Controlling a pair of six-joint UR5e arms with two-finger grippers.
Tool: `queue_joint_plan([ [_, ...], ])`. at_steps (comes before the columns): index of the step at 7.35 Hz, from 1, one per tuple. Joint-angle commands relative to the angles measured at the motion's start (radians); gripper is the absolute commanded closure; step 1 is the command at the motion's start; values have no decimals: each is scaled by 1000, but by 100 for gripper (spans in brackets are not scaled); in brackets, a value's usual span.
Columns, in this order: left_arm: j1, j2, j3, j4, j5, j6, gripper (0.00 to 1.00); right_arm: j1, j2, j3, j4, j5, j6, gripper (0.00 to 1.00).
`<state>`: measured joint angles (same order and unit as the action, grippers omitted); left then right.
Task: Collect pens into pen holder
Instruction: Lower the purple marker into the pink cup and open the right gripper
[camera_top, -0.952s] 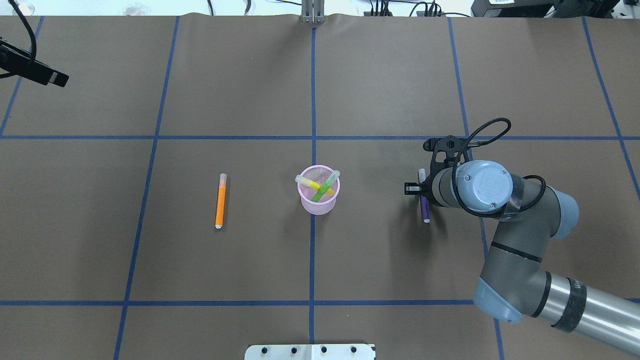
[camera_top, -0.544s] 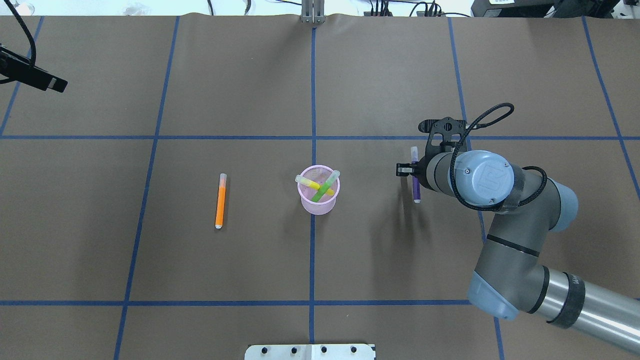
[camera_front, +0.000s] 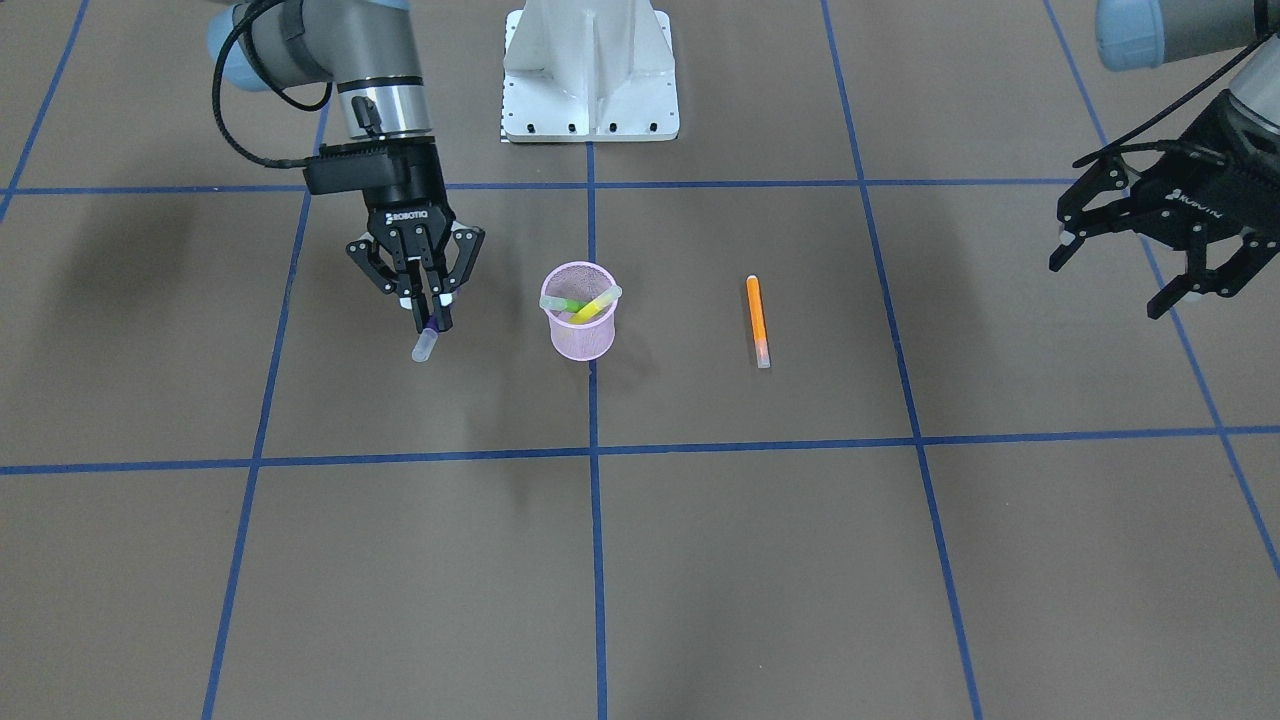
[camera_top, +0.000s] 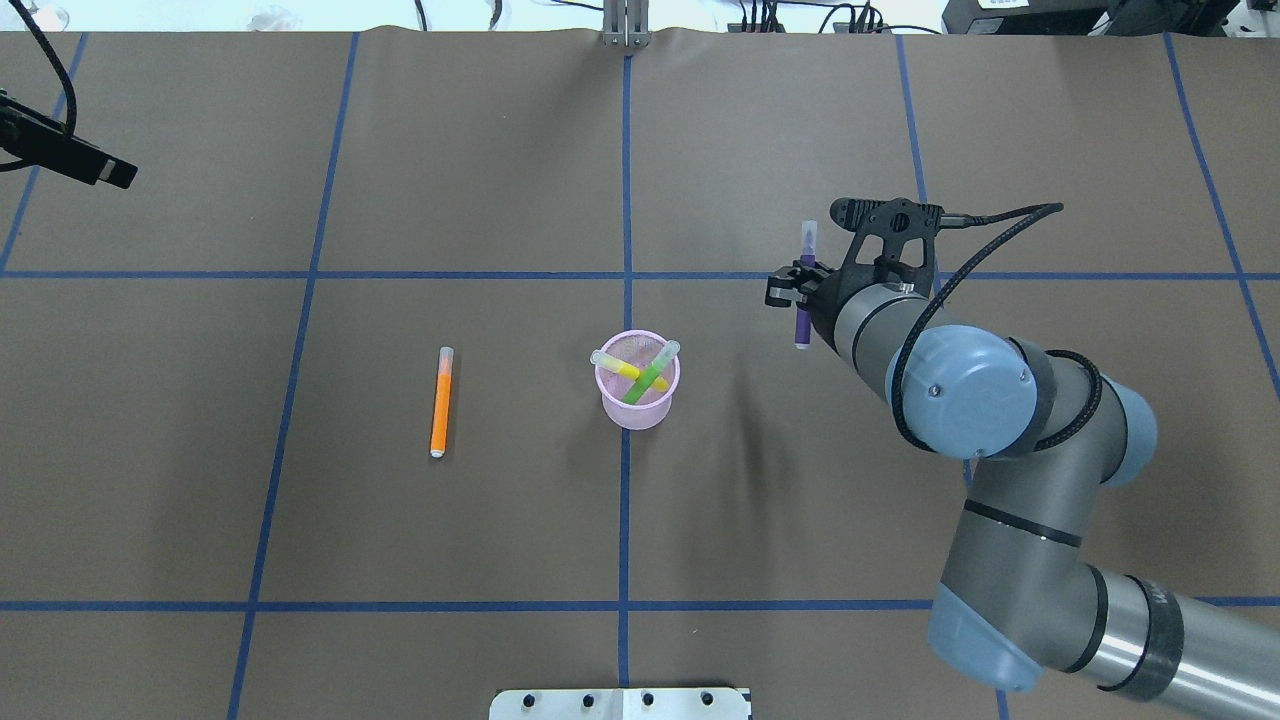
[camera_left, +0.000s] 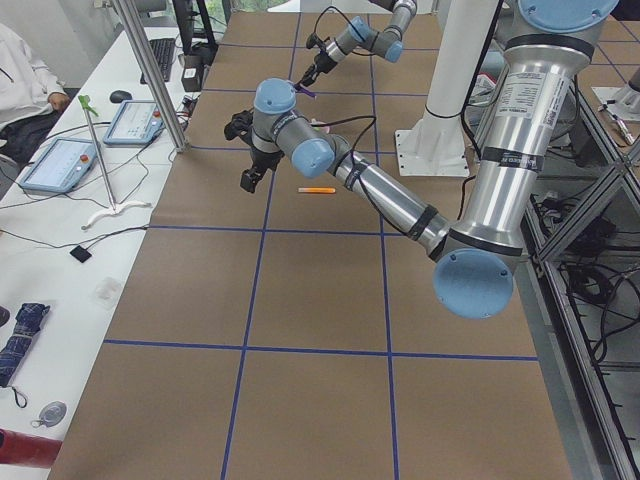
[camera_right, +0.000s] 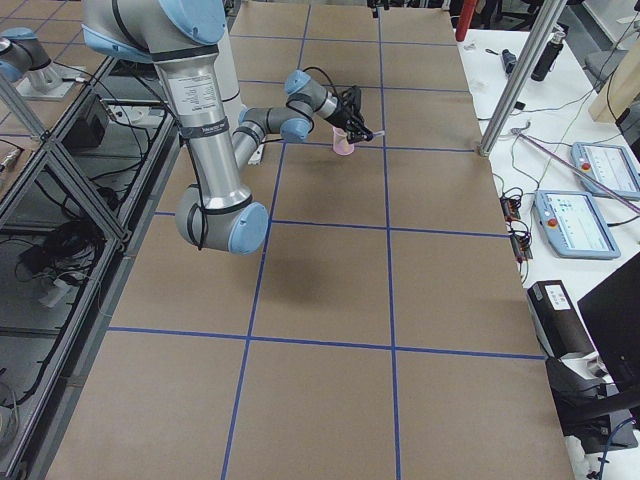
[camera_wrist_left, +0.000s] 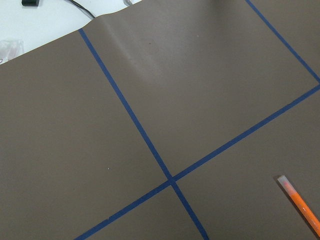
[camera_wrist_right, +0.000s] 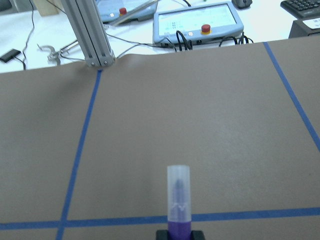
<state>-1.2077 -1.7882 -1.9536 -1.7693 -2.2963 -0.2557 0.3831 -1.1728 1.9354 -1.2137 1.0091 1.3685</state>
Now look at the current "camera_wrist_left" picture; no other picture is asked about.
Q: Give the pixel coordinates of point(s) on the crumpled clear plastic wrap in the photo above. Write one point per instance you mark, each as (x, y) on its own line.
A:
(10, 49)

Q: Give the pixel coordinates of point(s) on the orange highlighter pen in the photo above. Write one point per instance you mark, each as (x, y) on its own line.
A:
(300, 203)

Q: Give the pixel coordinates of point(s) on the small black flat device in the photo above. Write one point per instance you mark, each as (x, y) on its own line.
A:
(30, 3)

